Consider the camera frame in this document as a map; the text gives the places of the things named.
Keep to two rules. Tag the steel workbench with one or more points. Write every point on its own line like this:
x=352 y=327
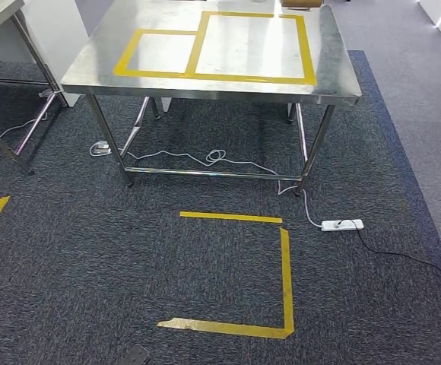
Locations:
x=338 y=70

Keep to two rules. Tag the white power adapter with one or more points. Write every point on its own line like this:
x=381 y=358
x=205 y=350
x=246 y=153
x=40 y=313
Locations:
x=100 y=148

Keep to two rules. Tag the white power strip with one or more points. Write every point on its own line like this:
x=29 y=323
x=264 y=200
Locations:
x=343 y=225

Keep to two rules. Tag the cardboard box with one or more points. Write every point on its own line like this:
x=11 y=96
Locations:
x=302 y=3

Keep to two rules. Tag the white cabinet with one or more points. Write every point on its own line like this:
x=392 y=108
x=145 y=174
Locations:
x=57 y=35

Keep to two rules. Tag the steel frame table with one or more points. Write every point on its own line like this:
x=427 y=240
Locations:
x=34 y=126

